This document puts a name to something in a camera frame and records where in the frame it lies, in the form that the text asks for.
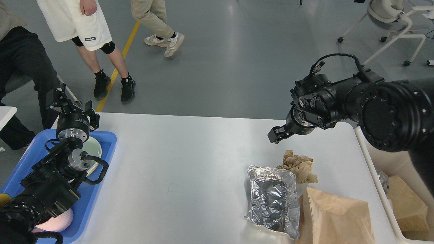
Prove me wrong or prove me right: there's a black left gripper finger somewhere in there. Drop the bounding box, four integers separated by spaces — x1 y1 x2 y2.
83 100 100 132
47 85 82 115

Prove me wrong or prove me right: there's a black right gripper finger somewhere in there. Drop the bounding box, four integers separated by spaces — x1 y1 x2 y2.
267 125 295 144

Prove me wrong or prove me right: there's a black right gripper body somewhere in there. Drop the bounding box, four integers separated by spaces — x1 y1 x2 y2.
285 106 317 136

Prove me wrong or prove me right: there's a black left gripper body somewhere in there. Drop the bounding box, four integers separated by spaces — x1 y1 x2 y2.
56 113 90 142

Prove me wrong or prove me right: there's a green ceramic plate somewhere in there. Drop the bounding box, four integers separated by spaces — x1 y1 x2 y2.
82 137 102 157

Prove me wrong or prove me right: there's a brown paper ball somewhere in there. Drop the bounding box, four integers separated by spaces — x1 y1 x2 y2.
276 150 319 184

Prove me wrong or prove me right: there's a dark green ceramic mug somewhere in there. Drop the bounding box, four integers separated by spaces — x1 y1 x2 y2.
0 193 11 206

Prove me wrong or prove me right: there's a pink ceramic mug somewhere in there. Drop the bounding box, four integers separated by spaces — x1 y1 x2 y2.
32 208 74 233

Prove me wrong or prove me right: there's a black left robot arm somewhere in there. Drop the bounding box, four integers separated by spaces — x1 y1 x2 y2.
1 84 109 244

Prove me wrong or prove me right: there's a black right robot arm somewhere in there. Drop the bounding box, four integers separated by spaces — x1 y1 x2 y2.
267 54 434 195

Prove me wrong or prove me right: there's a white chair near person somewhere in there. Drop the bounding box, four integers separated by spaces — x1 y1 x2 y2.
56 74 82 107

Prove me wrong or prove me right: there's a blue plastic tray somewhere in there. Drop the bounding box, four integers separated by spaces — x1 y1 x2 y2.
1 129 117 244

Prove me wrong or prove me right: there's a person in cream sweater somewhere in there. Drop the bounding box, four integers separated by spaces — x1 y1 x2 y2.
0 3 61 129

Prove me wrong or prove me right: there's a silver foil bag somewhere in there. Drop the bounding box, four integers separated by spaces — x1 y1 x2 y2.
244 165 300 239

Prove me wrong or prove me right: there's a person in white shorts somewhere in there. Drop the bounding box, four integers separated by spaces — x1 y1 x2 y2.
37 0 136 104

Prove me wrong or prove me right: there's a white plastic bin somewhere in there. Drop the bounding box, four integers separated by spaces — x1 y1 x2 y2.
354 126 434 244

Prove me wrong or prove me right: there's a person in beige trousers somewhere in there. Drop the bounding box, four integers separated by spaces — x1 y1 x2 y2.
130 0 185 58

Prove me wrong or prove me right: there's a white office chair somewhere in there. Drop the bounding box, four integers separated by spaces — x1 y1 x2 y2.
337 0 434 67

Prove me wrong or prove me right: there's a brown paper bag in bin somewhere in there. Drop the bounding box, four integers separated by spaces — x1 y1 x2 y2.
387 176 430 232

